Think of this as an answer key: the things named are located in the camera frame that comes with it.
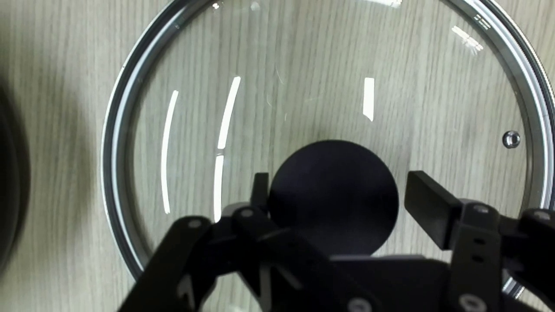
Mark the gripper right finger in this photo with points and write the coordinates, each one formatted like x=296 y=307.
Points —
x=472 y=234

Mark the glass pan lid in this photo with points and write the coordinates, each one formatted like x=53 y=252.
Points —
x=329 y=108

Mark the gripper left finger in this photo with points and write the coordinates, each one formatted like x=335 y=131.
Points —
x=243 y=247

